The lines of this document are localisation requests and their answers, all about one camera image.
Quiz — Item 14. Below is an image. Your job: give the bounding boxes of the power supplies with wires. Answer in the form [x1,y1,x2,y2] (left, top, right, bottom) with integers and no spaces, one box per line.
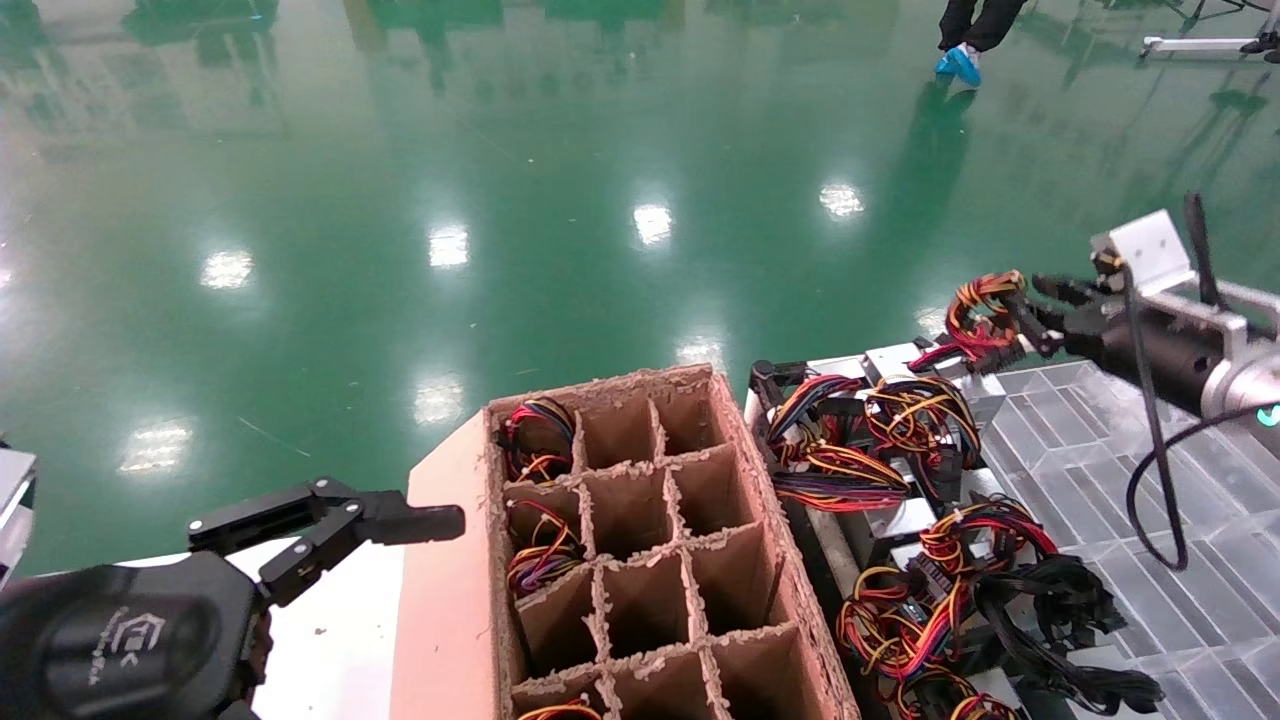
[745,340,961,720]

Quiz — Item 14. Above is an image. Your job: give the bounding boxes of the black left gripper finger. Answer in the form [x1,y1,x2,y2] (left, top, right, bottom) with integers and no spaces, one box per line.
[185,478,467,608]

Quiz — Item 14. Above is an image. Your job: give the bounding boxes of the brown cardboard divider box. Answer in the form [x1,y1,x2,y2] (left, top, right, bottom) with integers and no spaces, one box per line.
[389,363,863,720]

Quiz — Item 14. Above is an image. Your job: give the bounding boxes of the person in black clothes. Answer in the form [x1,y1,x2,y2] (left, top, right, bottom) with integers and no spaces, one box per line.
[934,0,1032,90]

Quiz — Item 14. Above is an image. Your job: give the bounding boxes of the silver power supply coloured wires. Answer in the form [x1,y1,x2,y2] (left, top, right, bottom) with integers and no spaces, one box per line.
[505,498,589,599]
[864,269,1030,422]
[837,565,1021,720]
[497,397,579,485]
[870,494,1062,602]
[862,374,988,501]
[515,698,604,720]
[764,372,916,514]

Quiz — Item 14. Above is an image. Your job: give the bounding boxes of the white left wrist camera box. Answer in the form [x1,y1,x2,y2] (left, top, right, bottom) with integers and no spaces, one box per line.
[0,449,37,587]

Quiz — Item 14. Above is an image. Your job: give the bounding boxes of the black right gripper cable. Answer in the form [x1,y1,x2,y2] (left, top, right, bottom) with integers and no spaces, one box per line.
[1114,259,1280,574]

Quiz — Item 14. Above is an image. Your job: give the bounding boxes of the white stand base bar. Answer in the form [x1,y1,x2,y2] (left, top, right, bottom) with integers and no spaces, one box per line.
[1141,29,1280,67]

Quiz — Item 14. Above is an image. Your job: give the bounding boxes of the power supply with black cables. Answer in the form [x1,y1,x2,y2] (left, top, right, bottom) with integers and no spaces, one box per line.
[973,553,1168,717]

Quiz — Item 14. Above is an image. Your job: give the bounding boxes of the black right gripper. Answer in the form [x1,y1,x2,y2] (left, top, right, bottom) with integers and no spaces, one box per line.
[1004,274,1228,417]

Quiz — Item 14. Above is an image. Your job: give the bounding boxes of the clear plastic compartment tray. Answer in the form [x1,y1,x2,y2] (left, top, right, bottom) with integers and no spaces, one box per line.
[983,358,1280,720]

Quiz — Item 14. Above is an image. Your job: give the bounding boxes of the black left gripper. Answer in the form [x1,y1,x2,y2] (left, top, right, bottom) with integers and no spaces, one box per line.
[0,550,272,720]

